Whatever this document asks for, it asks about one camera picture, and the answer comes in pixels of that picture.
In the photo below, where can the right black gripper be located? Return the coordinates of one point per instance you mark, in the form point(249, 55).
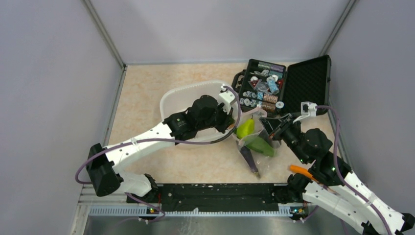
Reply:
point(274, 127)

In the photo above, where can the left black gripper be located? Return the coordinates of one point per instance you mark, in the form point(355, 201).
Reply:
point(227, 119)

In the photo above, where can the white plastic tub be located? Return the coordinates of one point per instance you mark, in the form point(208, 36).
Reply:
point(179, 99)

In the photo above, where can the green toy leaf vegetable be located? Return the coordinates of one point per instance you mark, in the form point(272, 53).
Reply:
point(259, 145)

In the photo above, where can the clear zip top bag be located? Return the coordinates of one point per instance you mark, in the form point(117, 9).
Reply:
point(259, 131)

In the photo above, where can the purple toy eggplant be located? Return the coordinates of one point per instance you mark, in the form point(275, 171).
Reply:
point(248, 157)

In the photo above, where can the green toy lime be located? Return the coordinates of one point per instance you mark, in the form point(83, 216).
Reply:
point(245, 129)

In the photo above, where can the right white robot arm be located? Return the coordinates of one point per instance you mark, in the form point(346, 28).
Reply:
point(333, 186)

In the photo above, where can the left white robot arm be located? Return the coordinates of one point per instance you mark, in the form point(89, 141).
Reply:
point(106, 165)

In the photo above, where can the orange marker pen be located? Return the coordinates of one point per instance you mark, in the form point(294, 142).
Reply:
point(302, 171)

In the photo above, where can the loose white poker chip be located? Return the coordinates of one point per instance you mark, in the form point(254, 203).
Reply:
point(279, 105)

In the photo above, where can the black poker chip case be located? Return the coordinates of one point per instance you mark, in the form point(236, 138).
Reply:
point(262, 84)

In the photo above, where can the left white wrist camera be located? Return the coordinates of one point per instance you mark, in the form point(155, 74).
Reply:
point(227, 98)

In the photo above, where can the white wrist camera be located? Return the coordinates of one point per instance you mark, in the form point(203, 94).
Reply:
point(307, 109)
point(227, 98)

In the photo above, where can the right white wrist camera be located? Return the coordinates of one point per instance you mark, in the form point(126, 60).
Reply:
point(307, 109)

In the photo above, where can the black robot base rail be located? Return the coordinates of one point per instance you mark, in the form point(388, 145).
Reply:
point(256, 197)

